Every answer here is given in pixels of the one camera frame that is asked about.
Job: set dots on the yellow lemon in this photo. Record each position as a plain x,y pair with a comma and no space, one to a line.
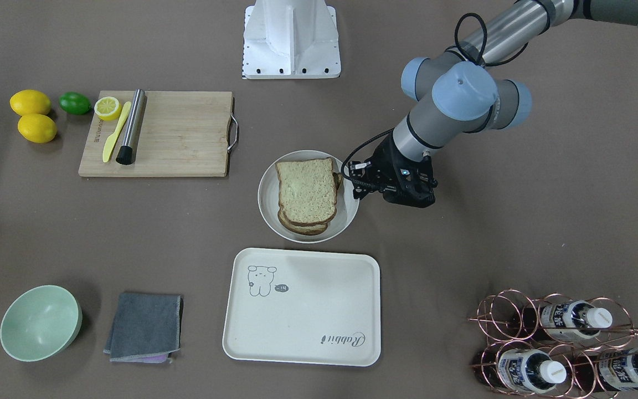
37,128
30,101

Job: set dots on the grey folded cloth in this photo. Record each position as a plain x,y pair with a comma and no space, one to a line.
146,328

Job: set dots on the mint green bowl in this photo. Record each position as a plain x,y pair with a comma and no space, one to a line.
40,323

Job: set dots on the yellow plastic knife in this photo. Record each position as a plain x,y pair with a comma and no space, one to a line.
111,140

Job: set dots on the yellow lemon upper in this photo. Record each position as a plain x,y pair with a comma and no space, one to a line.
30,101

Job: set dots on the white round plate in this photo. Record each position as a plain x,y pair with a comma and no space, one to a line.
268,200

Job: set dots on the cream rabbit tray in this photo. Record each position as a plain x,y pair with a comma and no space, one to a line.
304,307

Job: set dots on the steel muddler black tip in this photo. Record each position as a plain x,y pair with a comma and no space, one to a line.
126,154

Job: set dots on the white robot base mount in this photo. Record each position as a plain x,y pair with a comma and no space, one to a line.
290,40

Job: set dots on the yellow lemon lower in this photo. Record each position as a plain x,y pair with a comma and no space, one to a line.
37,128

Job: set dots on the copper wire bottle rack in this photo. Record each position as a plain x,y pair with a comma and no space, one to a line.
556,347

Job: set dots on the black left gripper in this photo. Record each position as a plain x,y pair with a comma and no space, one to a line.
386,160

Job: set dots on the bamboo cutting board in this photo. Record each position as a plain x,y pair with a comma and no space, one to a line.
182,134

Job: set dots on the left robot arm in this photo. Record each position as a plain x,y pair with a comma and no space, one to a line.
455,94

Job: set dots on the tea bottle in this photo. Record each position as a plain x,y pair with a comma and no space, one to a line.
568,322
607,372
515,370

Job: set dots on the half lemon slice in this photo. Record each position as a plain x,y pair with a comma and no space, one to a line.
108,108

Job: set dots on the green lime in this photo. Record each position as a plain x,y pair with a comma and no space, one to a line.
74,103

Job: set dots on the tea bottle upper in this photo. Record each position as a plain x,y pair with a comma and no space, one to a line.
568,322

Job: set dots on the bread slice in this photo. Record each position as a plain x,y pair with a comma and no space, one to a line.
307,191
312,230

